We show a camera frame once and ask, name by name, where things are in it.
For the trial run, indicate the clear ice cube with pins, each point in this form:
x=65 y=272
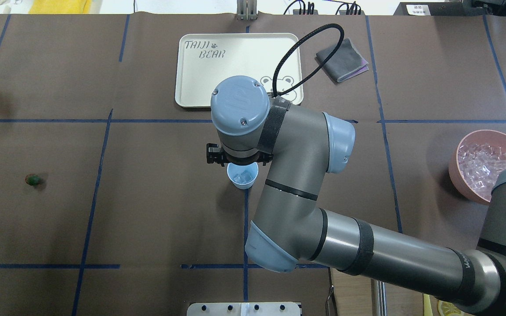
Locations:
x=237 y=179
x=247 y=176

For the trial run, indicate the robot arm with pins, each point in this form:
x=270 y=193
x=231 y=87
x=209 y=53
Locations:
x=303 y=148

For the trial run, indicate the light blue plastic cup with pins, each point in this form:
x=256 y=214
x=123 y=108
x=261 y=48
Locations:
x=236 y=169

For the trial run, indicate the pink bowl of ice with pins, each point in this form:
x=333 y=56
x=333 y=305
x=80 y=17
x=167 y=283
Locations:
x=476 y=164

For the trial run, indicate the cream bear tray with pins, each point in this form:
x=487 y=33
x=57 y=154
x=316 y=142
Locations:
x=204 y=60

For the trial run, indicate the grey folded cloth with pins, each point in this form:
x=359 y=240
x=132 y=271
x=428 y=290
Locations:
x=346 y=63

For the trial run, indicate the wooden cutting board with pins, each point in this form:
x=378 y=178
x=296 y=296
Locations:
x=354 y=297

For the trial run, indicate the steel rod black tip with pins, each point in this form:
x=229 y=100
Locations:
x=379 y=298

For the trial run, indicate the black power box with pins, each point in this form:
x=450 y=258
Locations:
x=430 y=9

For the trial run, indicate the red strawberry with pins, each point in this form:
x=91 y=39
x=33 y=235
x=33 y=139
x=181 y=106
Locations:
x=33 y=179

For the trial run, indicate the yellow cloth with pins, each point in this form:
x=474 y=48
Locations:
x=60 y=7

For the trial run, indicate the aluminium frame post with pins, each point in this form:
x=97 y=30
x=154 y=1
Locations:
x=247 y=10

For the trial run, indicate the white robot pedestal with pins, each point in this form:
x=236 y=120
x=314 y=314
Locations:
x=245 y=309

